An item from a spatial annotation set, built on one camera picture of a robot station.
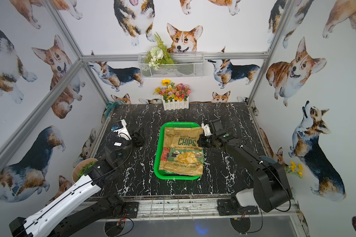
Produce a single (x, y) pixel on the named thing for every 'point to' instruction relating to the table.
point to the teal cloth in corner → (110, 105)
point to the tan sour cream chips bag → (182, 154)
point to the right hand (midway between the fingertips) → (200, 137)
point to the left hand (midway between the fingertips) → (139, 124)
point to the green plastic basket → (159, 142)
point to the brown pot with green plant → (81, 168)
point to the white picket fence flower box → (173, 104)
